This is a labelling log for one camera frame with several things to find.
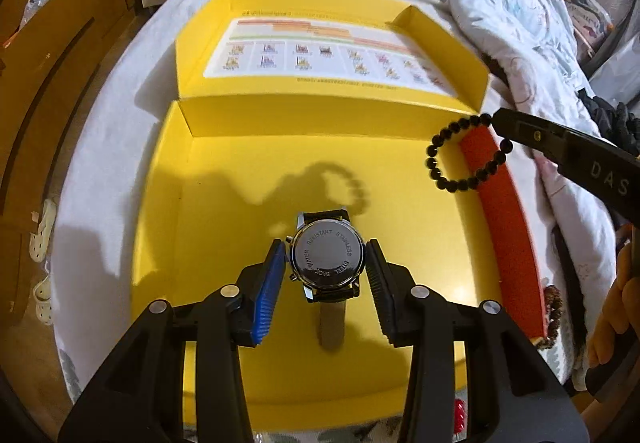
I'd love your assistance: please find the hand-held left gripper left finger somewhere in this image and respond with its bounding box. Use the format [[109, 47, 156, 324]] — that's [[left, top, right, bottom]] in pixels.
[[57, 238, 287, 443]]

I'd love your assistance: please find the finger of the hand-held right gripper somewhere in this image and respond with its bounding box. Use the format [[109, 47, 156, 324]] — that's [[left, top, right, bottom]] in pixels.
[[492, 107, 567, 160]]

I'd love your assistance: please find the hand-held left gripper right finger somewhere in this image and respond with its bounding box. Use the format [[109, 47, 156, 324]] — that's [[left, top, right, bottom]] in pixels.
[[365, 239, 591, 443]]

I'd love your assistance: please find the silver wristwatch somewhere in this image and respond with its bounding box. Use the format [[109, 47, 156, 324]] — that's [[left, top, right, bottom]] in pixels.
[[289, 207, 365, 349]]

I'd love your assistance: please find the black bead bracelet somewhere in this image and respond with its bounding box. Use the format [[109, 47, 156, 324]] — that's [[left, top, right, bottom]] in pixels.
[[424, 113, 513, 194]]

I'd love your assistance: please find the yellow cardboard box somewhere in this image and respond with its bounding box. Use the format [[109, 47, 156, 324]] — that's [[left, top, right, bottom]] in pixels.
[[131, 0, 548, 429]]

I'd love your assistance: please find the brown rudraksha bead bracelet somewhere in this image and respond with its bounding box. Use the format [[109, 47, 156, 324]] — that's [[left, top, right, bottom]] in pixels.
[[542, 285, 563, 349]]

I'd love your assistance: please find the person's right hand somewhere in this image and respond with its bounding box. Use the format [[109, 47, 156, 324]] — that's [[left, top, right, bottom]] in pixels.
[[582, 243, 640, 370]]

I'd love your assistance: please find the black garment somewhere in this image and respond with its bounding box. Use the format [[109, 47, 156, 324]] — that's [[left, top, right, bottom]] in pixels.
[[577, 88, 640, 156]]

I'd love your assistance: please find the translucent white bag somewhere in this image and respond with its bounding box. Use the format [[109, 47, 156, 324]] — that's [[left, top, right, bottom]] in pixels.
[[590, 30, 640, 104]]

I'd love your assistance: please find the printed plastic package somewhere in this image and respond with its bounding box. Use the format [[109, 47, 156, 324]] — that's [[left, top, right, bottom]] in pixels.
[[550, 0, 615, 56]]

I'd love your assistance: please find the small red object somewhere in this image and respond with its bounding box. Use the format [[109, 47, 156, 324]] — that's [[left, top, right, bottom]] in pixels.
[[452, 398, 468, 436]]

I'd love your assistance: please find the white patterned bedsheet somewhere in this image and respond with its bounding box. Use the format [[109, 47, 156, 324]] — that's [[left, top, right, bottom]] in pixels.
[[52, 0, 626, 443]]

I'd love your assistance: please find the white slipper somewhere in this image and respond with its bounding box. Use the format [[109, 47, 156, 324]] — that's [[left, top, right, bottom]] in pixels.
[[32, 275, 57, 326], [27, 198, 58, 264]]

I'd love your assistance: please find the wooden cabinet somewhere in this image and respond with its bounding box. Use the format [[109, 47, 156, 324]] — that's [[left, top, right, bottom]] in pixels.
[[0, 0, 201, 274]]

